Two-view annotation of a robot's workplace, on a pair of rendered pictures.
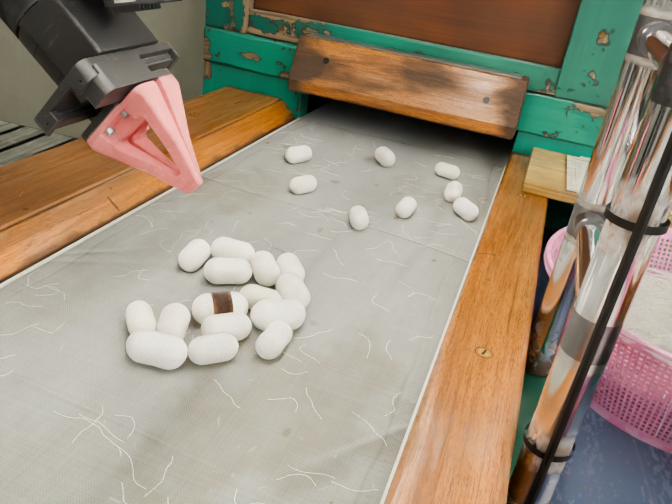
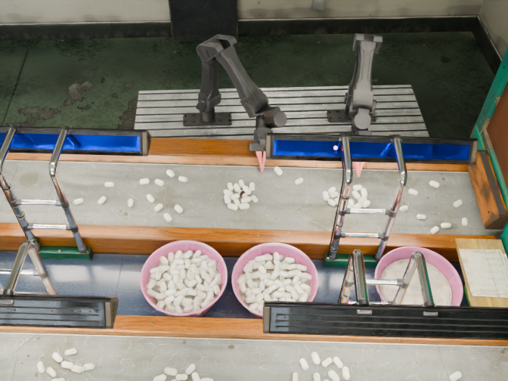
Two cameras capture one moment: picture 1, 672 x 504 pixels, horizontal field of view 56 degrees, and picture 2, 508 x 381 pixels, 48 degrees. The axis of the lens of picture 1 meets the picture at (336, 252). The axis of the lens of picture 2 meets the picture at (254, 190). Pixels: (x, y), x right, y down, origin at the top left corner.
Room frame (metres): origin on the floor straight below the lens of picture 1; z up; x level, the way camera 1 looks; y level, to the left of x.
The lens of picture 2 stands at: (-0.27, -1.06, 2.27)
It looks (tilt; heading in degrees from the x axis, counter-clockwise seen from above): 50 degrees down; 75
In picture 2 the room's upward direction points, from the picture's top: 1 degrees clockwise
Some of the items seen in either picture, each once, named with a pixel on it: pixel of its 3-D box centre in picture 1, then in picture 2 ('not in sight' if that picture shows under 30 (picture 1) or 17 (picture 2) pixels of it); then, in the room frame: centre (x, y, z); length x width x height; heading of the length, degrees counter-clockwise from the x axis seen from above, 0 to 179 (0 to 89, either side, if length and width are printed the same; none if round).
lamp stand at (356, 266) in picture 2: not in sight; (376, 320); (0.24, -0.45, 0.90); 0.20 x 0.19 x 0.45; 164
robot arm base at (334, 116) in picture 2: not in sight; (352, 109); (0.58, 0.55, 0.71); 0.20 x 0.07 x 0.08; 169
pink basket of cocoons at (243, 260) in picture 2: not in sight; (274, 286); (0.04, -0.19, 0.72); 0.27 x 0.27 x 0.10
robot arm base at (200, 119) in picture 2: not in sight; (206, 113); (-0.01, 0.66, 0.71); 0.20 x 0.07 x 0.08; 169
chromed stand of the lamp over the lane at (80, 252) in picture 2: not in sight; (51, 195); (-0.59, 0.19, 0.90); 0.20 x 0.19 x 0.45; 164
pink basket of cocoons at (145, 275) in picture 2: not in sight; (185, 283); (-0.23, -0.11, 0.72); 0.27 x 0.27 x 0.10
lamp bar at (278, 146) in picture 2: not in sight; (370, 144); (0.37, 0.01, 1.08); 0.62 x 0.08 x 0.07; 164
